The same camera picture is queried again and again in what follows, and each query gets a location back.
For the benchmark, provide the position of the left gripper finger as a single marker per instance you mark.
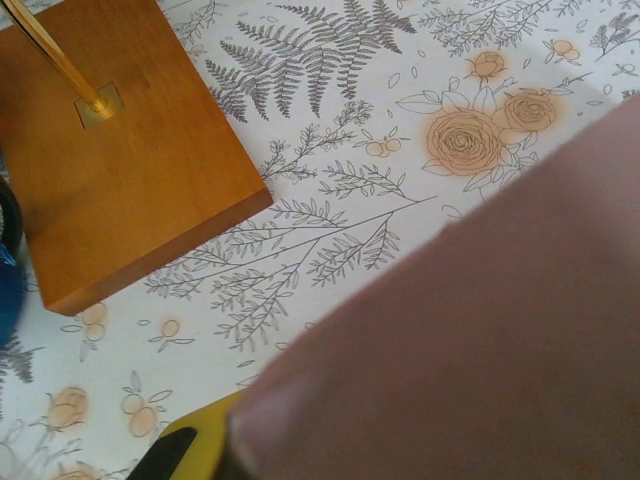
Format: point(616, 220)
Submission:
point(200, 440)

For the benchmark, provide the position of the pink paper box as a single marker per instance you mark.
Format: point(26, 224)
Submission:
point(475, 325)

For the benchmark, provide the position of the dark blue mug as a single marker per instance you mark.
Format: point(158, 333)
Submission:
point(9, 290)

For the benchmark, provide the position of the floral table mat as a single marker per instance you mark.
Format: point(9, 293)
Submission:
point(350, 225)

